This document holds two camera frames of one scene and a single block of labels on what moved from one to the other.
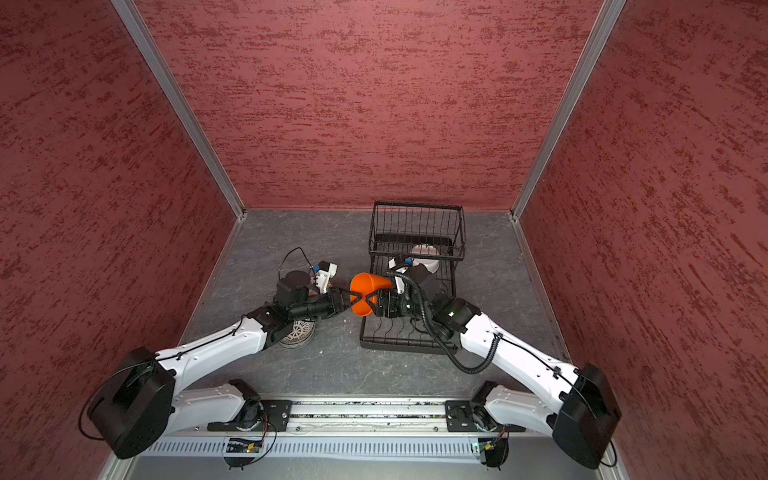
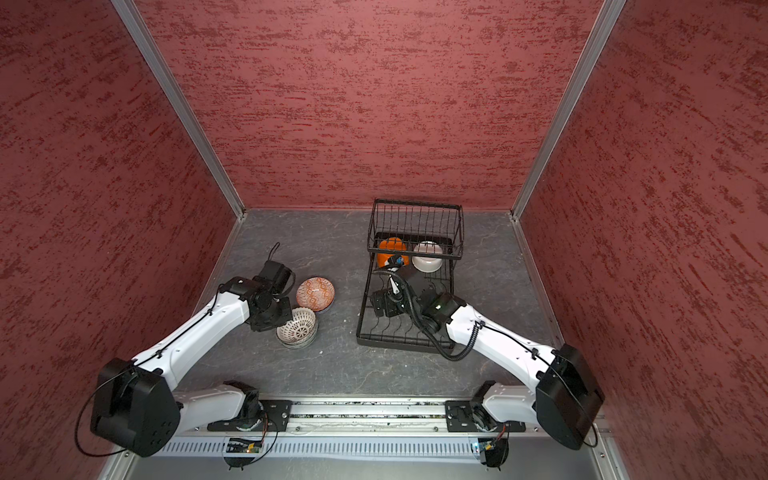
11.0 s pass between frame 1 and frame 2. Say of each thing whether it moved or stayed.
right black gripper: stayed
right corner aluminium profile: stayed
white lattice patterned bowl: stayed
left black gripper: moved
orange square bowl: moved
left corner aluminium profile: stayed
